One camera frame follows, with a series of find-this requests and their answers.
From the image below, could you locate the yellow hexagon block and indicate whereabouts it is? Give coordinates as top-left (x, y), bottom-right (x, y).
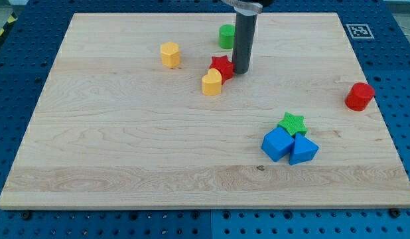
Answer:
top-left (160, 42), bottom-right (180, 68)

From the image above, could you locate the light wooden board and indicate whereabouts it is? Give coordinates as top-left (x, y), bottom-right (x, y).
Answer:
top-left (0, 13), bottom-right (410, 210)

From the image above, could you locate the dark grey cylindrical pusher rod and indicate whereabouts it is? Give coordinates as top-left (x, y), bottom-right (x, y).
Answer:
top-left (232, 12), bottom-right (257, 74)

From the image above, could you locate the yellow heart block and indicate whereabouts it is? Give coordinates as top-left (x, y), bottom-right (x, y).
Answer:
top-left (202, 68), bottom-right (222, 96)

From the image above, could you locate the green star block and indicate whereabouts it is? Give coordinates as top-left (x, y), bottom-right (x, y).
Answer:
top-left (277, 112), bottom-right (308, 137)

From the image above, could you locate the blue cube block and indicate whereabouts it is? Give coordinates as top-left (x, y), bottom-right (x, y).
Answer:
top-left (261, 126), bottom-right (295, 162)

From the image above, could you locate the silver clamp above rod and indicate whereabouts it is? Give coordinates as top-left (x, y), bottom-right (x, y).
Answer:
top-left (221, 0), bottom-right (275, 16)

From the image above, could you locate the green cylinder block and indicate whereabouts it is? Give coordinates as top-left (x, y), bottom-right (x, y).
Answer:
top-left (218, 25), bottom-right (236, 49)

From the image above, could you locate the blue triangle block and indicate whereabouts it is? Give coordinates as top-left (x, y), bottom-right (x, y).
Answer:
top-left (289, 133), bottom-right (320, 165)

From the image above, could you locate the red cylinder block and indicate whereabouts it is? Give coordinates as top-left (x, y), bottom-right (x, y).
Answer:
top-left (344, 82), bottom-right (376, 112)

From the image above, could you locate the red star block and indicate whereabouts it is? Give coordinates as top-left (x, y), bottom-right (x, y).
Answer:
top-left (209, 55), bottom-right (234, 85)

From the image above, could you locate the white fiducial marker tag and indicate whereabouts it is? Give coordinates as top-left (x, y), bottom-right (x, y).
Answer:
top-left (346, 23), bottom-right (374, 39)

